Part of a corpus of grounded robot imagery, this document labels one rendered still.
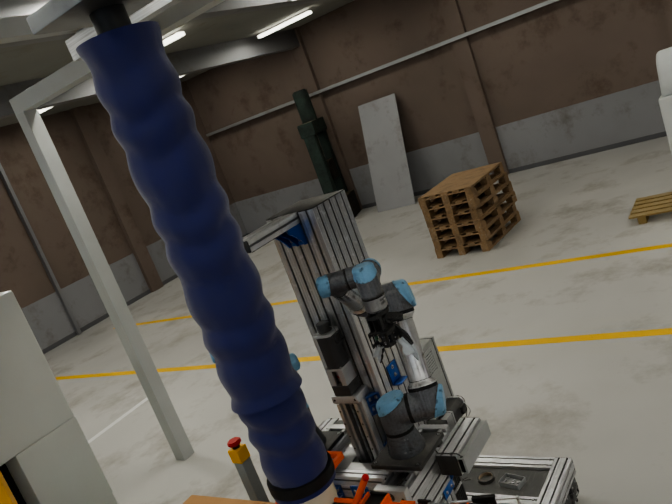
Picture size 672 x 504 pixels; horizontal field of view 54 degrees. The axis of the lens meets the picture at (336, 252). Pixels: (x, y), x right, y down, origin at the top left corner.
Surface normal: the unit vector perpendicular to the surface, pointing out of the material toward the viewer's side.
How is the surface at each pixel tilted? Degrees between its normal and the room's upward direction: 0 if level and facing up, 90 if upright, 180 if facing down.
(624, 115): 90
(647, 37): 90
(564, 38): 90
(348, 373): 90
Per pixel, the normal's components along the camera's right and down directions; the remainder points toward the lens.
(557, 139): -0.51, 0.37
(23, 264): 0.79, -0.15
